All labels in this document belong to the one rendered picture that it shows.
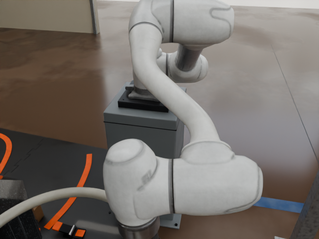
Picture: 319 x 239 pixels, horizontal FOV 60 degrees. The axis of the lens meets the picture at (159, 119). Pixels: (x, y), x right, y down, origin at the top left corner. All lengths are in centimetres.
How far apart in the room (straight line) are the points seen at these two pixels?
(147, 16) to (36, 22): 582
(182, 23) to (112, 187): 54
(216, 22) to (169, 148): 83
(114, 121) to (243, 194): 109
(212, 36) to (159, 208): 56
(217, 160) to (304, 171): 208
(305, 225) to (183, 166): 126
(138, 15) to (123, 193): 54
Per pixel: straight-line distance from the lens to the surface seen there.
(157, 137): 149
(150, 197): 49
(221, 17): 89
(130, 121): 147
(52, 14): 636
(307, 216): 166
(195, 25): 87
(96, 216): 201
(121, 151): 48
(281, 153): 266
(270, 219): 210
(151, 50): 77
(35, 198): 93
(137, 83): 150
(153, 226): 59
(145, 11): 87
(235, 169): 50
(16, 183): 149
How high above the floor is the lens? 156
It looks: 33 degrees down
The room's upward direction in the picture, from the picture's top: straight up
